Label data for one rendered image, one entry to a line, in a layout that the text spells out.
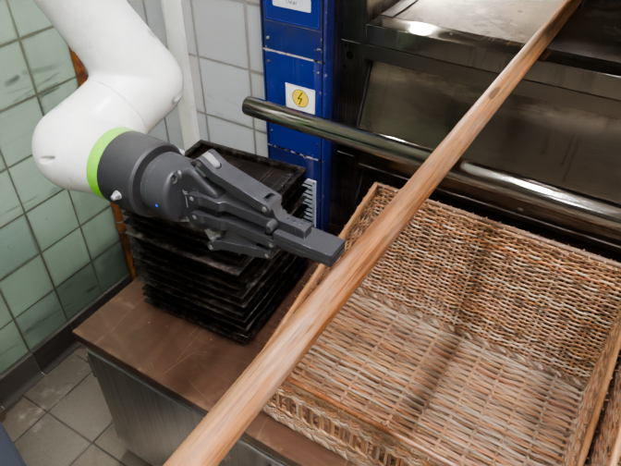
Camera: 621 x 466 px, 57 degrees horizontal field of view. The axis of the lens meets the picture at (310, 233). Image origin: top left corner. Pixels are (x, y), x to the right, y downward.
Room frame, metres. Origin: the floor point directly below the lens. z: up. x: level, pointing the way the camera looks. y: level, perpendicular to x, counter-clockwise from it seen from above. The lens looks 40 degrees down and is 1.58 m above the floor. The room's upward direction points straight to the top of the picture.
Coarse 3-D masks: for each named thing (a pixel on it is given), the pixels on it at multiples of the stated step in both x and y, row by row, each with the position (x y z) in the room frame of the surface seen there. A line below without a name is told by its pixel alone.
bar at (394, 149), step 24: (264, 120) 0.78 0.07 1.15; (288, 120) 0.76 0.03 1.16; (312, 120) 0.74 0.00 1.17; (360, 144) 0.69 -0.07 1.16; (384, 144) 0.68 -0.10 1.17; (408, 144) 0.67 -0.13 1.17; (456, 168) 0.62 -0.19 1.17; (480, 168) 0.61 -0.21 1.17; (504, 192) 0.59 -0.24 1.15; (528, 192) 0.57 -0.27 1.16; (552, 192) 0.57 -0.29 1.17; (576, 192) 0.56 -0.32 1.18; (576, 216) 0.55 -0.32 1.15; (600, 216) 0.53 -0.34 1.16
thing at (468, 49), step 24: (384, 24) 1.11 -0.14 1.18; (408, 24) 1.11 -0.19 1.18; (408, 48) 1.06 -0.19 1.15; (432, 48) 1.04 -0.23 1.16; (456, 48) 1.01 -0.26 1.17; (480, 48) 0.99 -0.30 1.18; (504, 48) 0.99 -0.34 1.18; (528, 72) 0.95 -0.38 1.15; (552, 72) 0.93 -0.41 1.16; (576, 72) 0.91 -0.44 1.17; (600, 72) 0.89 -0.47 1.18
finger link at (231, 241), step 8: (232, 232) 0.52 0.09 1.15; (216, 240) 0.51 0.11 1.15; (224, 240) 0.50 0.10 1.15; (232, 240) 0.50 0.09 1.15; (240, 240) 0.50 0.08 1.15; (248, 240) 0.49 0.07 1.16; (216, 248) 0.51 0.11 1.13; (224, 248) 0.50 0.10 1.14; (232, 248) 0.49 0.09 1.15; (240, 248) 0.49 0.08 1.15; (248, 248) 0.48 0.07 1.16; (256, 248) 0.48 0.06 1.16; (264, 248) 0.47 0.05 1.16; (256, 256) 0.48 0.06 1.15; (264, 256) 0.47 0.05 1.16; (272, 256) 0.46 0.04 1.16
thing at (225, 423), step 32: (576, 0) 1.16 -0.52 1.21; (544, 32) 0.98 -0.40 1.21; (512, 64) 0.85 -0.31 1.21; (480, 128) 0.68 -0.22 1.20; (448, 160) 0.59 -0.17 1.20; (416, 192) 0.52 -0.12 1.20; (384, 224) 0.46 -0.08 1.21; (352, 256) 0.41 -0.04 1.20; (320, 288) 0.37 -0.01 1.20; (352, 288) 0.38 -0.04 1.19; (288, 320) 0.34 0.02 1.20; (320, 320) 0.34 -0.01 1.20; (288, 352) 0.30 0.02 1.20; (256, 384) 0.27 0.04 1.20; (224, 416) 0.24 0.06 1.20; (192, 448) 0.21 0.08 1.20; (224, 448) 0.22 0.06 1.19
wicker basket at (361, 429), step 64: (384, 192) 1.03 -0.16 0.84; (384, 256) 0.98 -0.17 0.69; (448, 256) 0.92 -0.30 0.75; (576, 256) 0.82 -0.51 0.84; (384, 320) 0.88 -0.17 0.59; (448, 320) 0.87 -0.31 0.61; (512, 320) 0.82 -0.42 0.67; (576, 320) 0.77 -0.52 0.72; (320, 384) 0.71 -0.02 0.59; (384, 384) 0.71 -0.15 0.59; (448, 384) 0.71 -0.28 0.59; (512, 384) 0.71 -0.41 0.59; (576, 384) 0.71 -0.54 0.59; (384, 448) 0.52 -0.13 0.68; (448, 448) 0.57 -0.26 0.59; (512, 448) 0.57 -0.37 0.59; (576, 448) 0.51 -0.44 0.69
